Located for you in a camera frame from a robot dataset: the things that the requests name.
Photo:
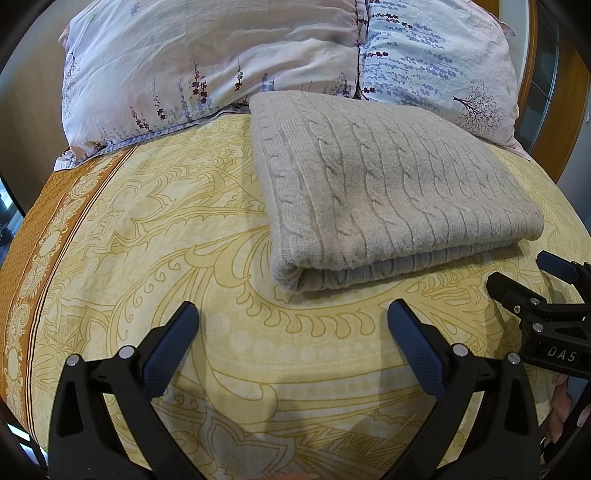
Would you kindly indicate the yellow patterned bed sheet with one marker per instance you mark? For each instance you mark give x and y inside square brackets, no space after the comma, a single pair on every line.
[277,369]

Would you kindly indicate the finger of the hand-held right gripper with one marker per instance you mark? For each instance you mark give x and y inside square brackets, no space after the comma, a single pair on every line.
[556,266]
[512,290]

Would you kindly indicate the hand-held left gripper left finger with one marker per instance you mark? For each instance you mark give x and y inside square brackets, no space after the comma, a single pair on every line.
[168,350]

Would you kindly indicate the light blue tree print pillow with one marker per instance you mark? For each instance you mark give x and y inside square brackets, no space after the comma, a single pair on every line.
[438,60]

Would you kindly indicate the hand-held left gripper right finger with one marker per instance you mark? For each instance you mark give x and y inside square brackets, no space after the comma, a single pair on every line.
[418,350]

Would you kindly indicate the pink floral pillow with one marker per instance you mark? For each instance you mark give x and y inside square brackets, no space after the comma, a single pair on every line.
[207,60]

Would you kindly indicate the orange wooden furniture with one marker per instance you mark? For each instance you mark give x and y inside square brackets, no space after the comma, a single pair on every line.
[570,92]

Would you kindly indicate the person's right hand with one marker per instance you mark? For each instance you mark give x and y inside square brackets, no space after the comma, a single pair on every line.
[562,406]

